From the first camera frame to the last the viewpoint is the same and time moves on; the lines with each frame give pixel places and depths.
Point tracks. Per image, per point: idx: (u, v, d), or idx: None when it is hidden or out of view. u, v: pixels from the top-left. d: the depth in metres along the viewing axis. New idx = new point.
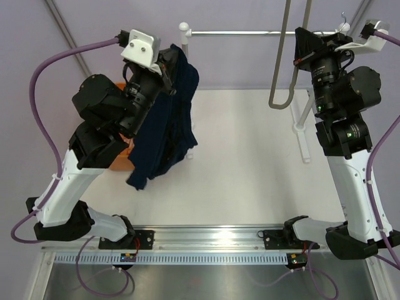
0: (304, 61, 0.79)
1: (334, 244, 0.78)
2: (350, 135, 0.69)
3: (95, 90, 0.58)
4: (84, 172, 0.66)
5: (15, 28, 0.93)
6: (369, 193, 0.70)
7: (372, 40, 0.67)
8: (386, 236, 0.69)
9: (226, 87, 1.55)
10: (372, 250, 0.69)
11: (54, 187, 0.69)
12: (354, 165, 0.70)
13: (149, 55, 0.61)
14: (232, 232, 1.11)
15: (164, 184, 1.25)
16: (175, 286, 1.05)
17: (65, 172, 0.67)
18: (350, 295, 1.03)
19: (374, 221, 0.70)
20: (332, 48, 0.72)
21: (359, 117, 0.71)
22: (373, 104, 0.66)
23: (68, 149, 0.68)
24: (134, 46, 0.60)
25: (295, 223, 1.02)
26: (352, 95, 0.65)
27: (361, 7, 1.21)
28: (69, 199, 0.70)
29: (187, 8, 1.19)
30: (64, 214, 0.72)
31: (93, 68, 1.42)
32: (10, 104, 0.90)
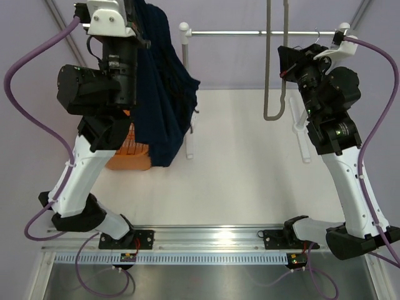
0: (288, 72, 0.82)
1: (333, 243, 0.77)
2: (339, 133, 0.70)
3: (70, 85, 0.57)
4: (97, 154, 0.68)
5: (15, 27, 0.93)
6: (362, 187, 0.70)
7: (344, 45, 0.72)
8: (382, 230, 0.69)
9: (226, 87, 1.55)
10: (369, 245, 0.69)
11: (68, 175, 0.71)
12: (345, 161, 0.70)
13: (120, 23, 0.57)
14: (232, 232, 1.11)
15: (164, 184, 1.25)
16: (175, 286, 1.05)
17: (78, 158, 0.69)
18: (350, 295, 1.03)
19: (369, 216, 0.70)
20: (312, 56, 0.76)
21: (348, 116, 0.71)
22: (355, 99, 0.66)
23: (78, 137, 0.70)
24: (100, 19, 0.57)
25: (295, 223, 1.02)
26: (333, 92, 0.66)
27: (361, 7, 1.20)
28: (84, 184, 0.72)
29: (187, 8, 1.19)
30: (79, 202, 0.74)
31: None
32: (10, 103, 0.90)
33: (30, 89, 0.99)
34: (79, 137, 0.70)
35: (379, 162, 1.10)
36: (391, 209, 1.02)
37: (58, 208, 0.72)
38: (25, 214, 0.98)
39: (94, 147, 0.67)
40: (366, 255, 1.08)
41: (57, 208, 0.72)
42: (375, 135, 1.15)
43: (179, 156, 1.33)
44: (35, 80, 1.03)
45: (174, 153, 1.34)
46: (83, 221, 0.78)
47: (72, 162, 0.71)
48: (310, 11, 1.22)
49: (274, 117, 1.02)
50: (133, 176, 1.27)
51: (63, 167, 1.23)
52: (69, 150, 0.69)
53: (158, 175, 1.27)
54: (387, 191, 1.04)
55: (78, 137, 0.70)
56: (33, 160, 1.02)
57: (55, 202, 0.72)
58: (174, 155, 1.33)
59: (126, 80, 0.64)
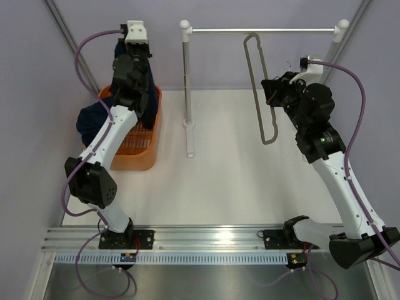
0: (273, 99, 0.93)
1: (334, 250, 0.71)
2: (324, 140, 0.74)
3: (129, 62, 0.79)
4: (134, 114, 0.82)
5: (14, 27, 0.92)
6: (351, 188, 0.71)
7: (312, 68, 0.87)
8: (378, 230, 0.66)
9: (226, 87, 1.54)
10: (368, 246, 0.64)
11: (107, 131, 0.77)
12: (332, 164, 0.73)
13: (142, 34, 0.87)
14: (232, 232, 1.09)
15: (164, 182, 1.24)
16: (175, 285, 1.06)
17: (117, 117, 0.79)
18: (350, 295, 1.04)
19: (363, 215, 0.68)
20: (289, 81, 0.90)
21: (331, 127, 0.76)
22: (330, 108, 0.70)
23: (112, 108, 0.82)
24: (133, 30, 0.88)
25: (295, 224, 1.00)
26: (310, 102, 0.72)
27: (362, 5, 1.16)
28: (117, 141, 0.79)
29: (187, 7, 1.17)
30: (108, 162, 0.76)
31: (92, 64, 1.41)
32: (9, 105, 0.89)
33: (28, 91, 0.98)
34: (114, 107, 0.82)
35: (377, 164, 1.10)
36: (389, 210, 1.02)
37: (97, 159, 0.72)
38: (26, 215, 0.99)
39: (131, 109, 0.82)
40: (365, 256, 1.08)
41: (94, 159, 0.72)
42: (370, 135, 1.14)
43: (179, 155, 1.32)
44: (34, 80, 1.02)
45: (174, 152, 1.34)
46: (109, 184, 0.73)
47: (111, 120, 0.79)
48: (311, 10, 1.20)
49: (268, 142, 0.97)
50: (135, 175, 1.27)
51: (64, 166, 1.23)
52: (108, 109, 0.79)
53: (158, 175, 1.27)
54: (385, 193, 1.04)
55: (113, 107, 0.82)
56: (32, 161, 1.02)
57: (92, 155, 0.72)
58: (175, 155, 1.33)
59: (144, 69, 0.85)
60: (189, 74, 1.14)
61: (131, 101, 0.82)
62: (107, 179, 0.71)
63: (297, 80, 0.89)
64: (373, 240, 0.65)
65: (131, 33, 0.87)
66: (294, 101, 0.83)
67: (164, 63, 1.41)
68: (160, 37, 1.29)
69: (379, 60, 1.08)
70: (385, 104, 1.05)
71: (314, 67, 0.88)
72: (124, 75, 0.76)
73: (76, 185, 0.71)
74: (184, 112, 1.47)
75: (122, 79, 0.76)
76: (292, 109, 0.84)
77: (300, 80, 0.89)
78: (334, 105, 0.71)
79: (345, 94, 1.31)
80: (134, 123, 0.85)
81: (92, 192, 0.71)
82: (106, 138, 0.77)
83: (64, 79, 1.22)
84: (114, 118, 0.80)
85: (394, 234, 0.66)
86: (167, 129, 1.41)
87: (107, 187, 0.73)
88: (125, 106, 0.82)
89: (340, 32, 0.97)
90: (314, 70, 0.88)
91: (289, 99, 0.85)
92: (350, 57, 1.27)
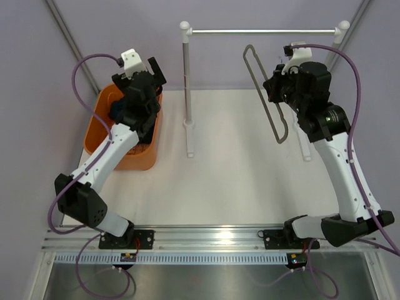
0: (274, 96, 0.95)
1: (327, 229, 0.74)
2: (329, 120, 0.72)
3: (145, 79, 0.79)
4: (135, 134, 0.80)
5: (14, 28, 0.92)
6: (352, 170, 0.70)
7: (297, 52, 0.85)
8: (374, 214, 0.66)
9: (226, 87, 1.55)
10: (360, 231, 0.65)
11: (104, 151, 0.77)
12: (335, 146, 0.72)
13: (135, 59, 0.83)
14: (232, 232, 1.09)
15: (165, 183, 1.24)
16: (176, 286, 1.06)
17: (117, 137, 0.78)
18: (350, 295, 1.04)
19: (361, 199, 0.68)
20: (280, 72, 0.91)
21: (334, 105, 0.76)
22: (327, 79, 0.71)
23: (114, 125, 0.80)
24: (127, 58, 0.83)
25: (294, 220, 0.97)
26: (305, 77, 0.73)
27: (361, 6, 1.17)
28: (114, 160, 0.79)
29: (187, 8, 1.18)
30: (100, 183, 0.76)
31: (92, 65, 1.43)
32: (9, 105, 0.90)
33: (28, 90, 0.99)
34: (116, 125, 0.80)
35: (377, 164, 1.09)
36: (389, 210, 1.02)
37: (88, 178, 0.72)
38: (27, 214, 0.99)
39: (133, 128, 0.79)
40: (365, 256, 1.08)
41: (85, 179, 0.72)
42: (370, 136, 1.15)
43: (180, 156, 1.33)
44: (34, 81, 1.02)
45: (174, 152, 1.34)
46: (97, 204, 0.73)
47: (110, 139, 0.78)
48: (310, 11, 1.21)
49: (284, 139, 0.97)
50: (134, 176, 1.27)
51: (64, 167, 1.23)
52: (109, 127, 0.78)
53: (158, 175, 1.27)
54: (386, 193, 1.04)
55: (115, 124, 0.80)
56: (32, 160, 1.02)
57: (85, 174, 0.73)
58: (175, 155, 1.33)
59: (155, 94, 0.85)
60: (189, 75, 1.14)
61: (135, 120, 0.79)
62: (95, 199, 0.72)
63: (290, 68, 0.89)
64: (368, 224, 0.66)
65: (126, 62, 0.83)
66: (291, 89, 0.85)
67: (165, 64, 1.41)
68: (161, 38, 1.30)
69: (379, 61, 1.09)
70: (384, 104, 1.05)
71: (300, 51, 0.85)
72: (138, 88, 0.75)
73: (64, 204, 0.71)
74: (184, 112, 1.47)
75: (136, 90, 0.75)
76: (289, 95, 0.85)
77: (294, 68, 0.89)
78: (329, 76, 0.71)
79: (345, 94, 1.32)
80: (135, 142, 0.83)
81: (80, 211, 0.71)
82: (100, 158, 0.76)
83: (64, 80, 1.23)
84: (113, 137, 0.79)
85: (389, 219, 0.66)
86: (169, 130, 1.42)
87: (95, 206, 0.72)
88: (126, 125, 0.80)
89: (341, 34, 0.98)
90: (302, 55, 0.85)
91: (285, 87, 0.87)
92: (350, 58, 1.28)
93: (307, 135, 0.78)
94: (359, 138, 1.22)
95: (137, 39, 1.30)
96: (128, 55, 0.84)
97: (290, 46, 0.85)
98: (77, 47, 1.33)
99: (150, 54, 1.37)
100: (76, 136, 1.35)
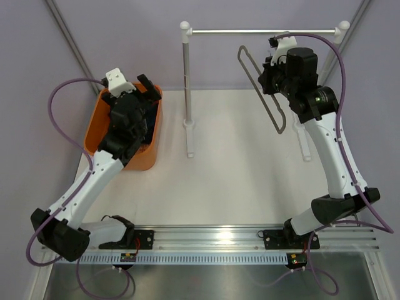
0: (267, 88, 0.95)
1: (316, 208, 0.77)
2: (319, 100, 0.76)
3: (130, 104, 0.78)
4: (118, 161, 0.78)
5: (14, 28, 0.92)
6: (340, 149, 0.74)
7: (282, 43, 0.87)
8: (361, 190, 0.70)
9: (226, 87, 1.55)
10: (349, 205, 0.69)
11: (84, 182, 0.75)
12: (324, 126, 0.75)
13: (122, 79, 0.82)
14: (232, 232, 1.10)
15: (165, 183, 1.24)
16: (176, 286, 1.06)
17: (97, 166, 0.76)
18: (350, 294, 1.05)
19: (349, 177, 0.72)
20: (270, 64, 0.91)
21: (324, 87, 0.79)
22: (314, 61, 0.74)
23: (96, 152, 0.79)
24: (112, 78, 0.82)
25: (292, 218, 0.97)
26: (294, 60, 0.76)
27: (362, 6, 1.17)
28: (95, 192, 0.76)
29: (187, 8, 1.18)
30: (80, 217, 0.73)
31: (92, 65, 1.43)
32: (9, 105, 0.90)
33: (27, 91, 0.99)
34: (99, 152, 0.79)
35: (377, 163, 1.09)
36: (389, 210, 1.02)
37: (65, 215, 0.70)
38: (26, 214, 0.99)
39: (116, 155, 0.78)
40: (366, 255, 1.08)
41: (62, 216, 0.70)
42: (370, 136, 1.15)
43: (180, 156, 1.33)
44: (34, 81, 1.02)
45: (174, 153, 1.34)
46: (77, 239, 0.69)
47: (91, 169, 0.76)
48: (310, 11, 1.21)
49: (283, 130, 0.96)
50: (134, 176, 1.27)
51: (64, 167, 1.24)
52: (89, 158, 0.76)
53: (157, 176, 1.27)
54: (385, 192, 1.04)
55: (97, 152, 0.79)
56: (32, 160, 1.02)
57: (62, 210, 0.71)
58: (175, 155, 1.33)
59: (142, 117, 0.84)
60: (189, 75, 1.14)
61: (119, 147, 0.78)
62: (75, 235, 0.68)
63: (279, 59, 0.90)
64: (355, 200, 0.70)
65: (110, 82, 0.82)
66: (281, 77, 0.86)
67: (165, 64, 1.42)
68: (160, 38, 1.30)
69: (379, 61, 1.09)
70: (384, 104, 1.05)
71: (285, 40, 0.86)
72: (122, 114, 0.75)
73: (43, 237, 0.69)
74: (184, 112, 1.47)
75: (119, 117, 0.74)
76: (280, 84, 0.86)
77: (283, 58, 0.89)
78: (315, 58, 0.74)
79: (345, 94, 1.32)
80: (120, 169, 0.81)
81: (59, 247, 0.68)
82: (80, 190, 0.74)
83: (63, 80, 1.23)
84: (94, 166, 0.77)
85: (374, 195, 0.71)
86: (169, 130, 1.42)
87: (75, 242, 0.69)
88: (109, 152, 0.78)
89: (341, 34, 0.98)
90: (287, 44, 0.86)
91: (276, 77, 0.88)
92: (350, 58, 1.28)
93: (299, 116, 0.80)
94: (359, 138, 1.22)
95: (136, 39, 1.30)
96: (113, 74, 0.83)
97: (274, 37, 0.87)
98: (76, 47, 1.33)
99: (150, 54, 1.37)
100: (75, 136, 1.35)
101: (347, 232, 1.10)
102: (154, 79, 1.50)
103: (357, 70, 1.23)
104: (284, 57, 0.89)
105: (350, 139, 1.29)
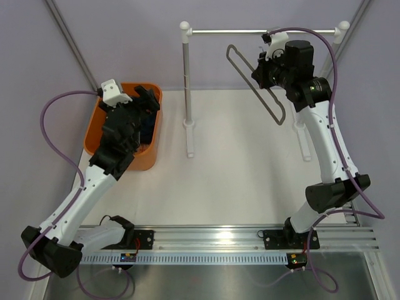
0: (264, 82, 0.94)
1: (311, 195, 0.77)
2: (313, 88, 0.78)
3: (122, 118, 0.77)
4: (110, 176, 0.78)
5: (14, 28, 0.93)
6: (332, 135, 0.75)
7: (275, 38, 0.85)
8: (351, 175, 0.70)
9: (226, 87, 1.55)
10: (339, 189, 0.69)
11: (75, 198, 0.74)
12: (317, 113, 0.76)
13: (115, 90, 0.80)
14: (232, 232, 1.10)
15: (165, 183, 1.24)
16: (175, 286, 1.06)
17: (89, 182, 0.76)
18: (350, 294, 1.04)
19: (339, 162, 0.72)
20: (265, 59, 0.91)
21: (319, 78, 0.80)
22: (310, 52, 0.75)
23: (89, 166, 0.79)
24: (105, 89, 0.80)
25: (292, 217, 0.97)
26: (290, 50, 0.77)
27: (361, 6, 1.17)
28: (87, 207, 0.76)
29: (187, 8, 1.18)
30: (72, 233, 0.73)
31: (92, 65, 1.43)
32: (9, 105, 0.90)
33: (27, 91, 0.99)
34: (90, 166, 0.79)
35: (377, 163, 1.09)
36: (389, 210, 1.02)
37: (55, 232, 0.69)
38: (27, 215, 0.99)
39: (108, 170, 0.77)
40: (365, 255, 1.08)
41: (52, 234, 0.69)
42: (369, 136, 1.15)
43: (180, 156, 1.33)
44: (34, 81, 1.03)
45: (174, 153, 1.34)
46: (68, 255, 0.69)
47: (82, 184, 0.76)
48: (310, 11, 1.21)
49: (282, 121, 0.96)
50: (134, 176, 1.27)
51: (63, 167, 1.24)
52: (80, 174, 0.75)
53: (158, 176, 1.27)
54: (385, 193, 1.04)
55: (89, 167, 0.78)
56: (32, 160, 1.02)
57: (52, 228, 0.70)
58: (175, 156, 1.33)
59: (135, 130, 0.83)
60: (189, 75, 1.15)
61: (110, 162, 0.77)
62: (66, 251, 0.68)
63: (274, 54, 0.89)
64: (345, 184, 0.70)
65: (105, 93, 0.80)
66: (278, 70, 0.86)
67: (165, 64, 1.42)
68: (160, 38, 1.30)
69: (378, 60, 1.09)
70: (384, 104, 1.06)
71: (279, 35, 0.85)
72: (113, 128, 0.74)
73: (34, 254, 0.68)
74: (184, 112, 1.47)
75: (110, 131, 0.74)
76: (277, 77, 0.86)
77: (278, 52, 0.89)
78: (312, 49, 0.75)
79: (345, 93, 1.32)
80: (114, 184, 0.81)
81: (50, 264, 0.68)
82: (71, 207, 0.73)
83: (63, 80, 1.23)
84: (85, 182, 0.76)
85: (365, 181, 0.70)
86: (169, 130, 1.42)
87: (67, 258, 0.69)
88: (101, 167, 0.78)
89: (341, 34, 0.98)
90: (280, 39, 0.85)
91: (272, 70, 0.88)
92: (350, 58, 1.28)
93: (294, 104, 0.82)
94: (359, 138, 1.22)
95: (136, 39, 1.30)
96: (107, 85, 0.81)
97: (267, 33, 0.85)
98: (76, 47, 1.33)
99: (150, 54, 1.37)
100: (75, 137, 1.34)
101: (346, 232, 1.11)
102: (154, 79, 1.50)
103: (357, 70, 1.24)
104: (279, 51, 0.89)
105: (350, 139, 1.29)
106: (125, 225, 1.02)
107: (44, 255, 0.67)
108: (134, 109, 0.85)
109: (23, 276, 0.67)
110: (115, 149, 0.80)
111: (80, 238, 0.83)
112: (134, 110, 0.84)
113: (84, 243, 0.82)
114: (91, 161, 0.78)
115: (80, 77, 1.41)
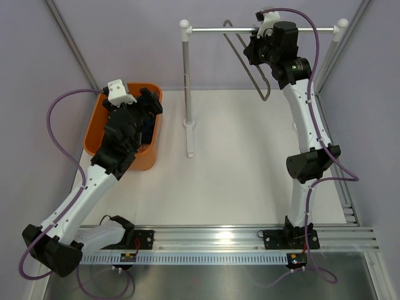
0: (255, 60, 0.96)
1: (289, 166, 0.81)
2: (295, 67, 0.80)
3: (124, 118, 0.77)
4: (112, 176, 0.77)
5: (14, 29, 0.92)
6: (310, 110, 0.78)
7: (268, 17, 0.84)
8: (324, 144, 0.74)
9: (224, 87, 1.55)
10: (313, 157, 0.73)
11: (75, 197, 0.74)
12: (297, 89, 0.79)
13: (121, 91, 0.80)
14: (232, 232, 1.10)
15: (167, 185, 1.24)
16: (176, 285, 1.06)
17: (90, 180, 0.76)
18: (350, 294, 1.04)
19: (315, 134, 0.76)
20: (256, 36, 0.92)
21: (302, 57, 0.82)
22: (295, 33, 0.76)
23: (90, 165, 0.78)
24: (112, 89, 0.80)
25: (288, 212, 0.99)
26: (276, 31, 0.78)
27: (362, 5, 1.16)
28: (89, 207, 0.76)
29: (187, 8, 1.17)
30: (74, 232, 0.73)
31: (91, 65, 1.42)
32: (10, 106, 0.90)
33: (27, 92, 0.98)
34: (92, 165, 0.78)
35: (377, 164, 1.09)
36: (389, 211, 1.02)
37: (56, 231, 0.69)
38: (27, 215, 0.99)
39: (109, 170, 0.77)
40: (365, 256, 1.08)
41: (54, 232, 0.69)
42: (369, 137, 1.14)
43: (180, 156, 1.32)
44: (34, 82, 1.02)
45: (174, 153, 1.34)
46: (68, 256, 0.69)
47: (84, 184, 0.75)
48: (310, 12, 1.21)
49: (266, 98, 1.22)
50: (135, 175, 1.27)
51: (63, 168, 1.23)
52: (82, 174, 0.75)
53: (157, 175, 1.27)
54: (385, 194, 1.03)
55: (90, 166, 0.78)
56: (32, 161, 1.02)
57: (53, 227, 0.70)
58: (175, 156, 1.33)
59: (137, 131, 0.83)
60: (189, 74, 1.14)
61: (112, 162, 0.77)
62: (67, 251, 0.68)
63: (265, 32, 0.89)
64: (319, 154, 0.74)
65: (112, 92, 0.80)
66: (267, 47, 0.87)
67: (164, 64, 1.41)
68: (160, 37, 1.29)
69: (378, 61, 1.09)
70: (383, 105, 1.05)
71: (271, 15, 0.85)
72: (114, 128, 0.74)
73: (34, 253, 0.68)
74: (183, 112, 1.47)
75: (112, 130, 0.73)
76: (266, 54, 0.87)
77: (269, 31, 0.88)
78: (297, 30, 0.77)
79: (345, 93, 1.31)
80: (115, 183, 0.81)
81: (51, 262, 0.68)
82: (72, 206, 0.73)
83: (63, 80, 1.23)
84: (87, 180, 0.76)
85: (336, 150, 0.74)
86: (169, 129, 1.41)
87: (68, 258, 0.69)
88: (104, 167, 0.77)
89: (340, 32, 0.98)
90: (272, 19, 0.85)
91: (262, 48, 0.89)
92: (350, 58, 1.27)
93: (277, 82, 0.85)
94: (359, 139, 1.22)
95: (135, 38, 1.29)
96: (114, 84, 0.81)
97: (260, 12, 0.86)
98: (76, 47, 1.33)
99: (149, 54, 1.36)
100: (75, 137, 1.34)
101: (346, 232, 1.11)
102: (154, 78, 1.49)
103: (357, 69, 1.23)
104: (270, 30, 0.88)
105: (350, 139, 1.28)
106: (125, 225, 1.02)
107: (45, 254, 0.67)
108: (137, 109, 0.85)
109: (24, 275, 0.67)
110: (117, 150, 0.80)
111: (80, 238, 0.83)
112: (137, 110, 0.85)
113: (85, 242, 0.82)
114: (92, 161, 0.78)
115: (80, 76, 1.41)
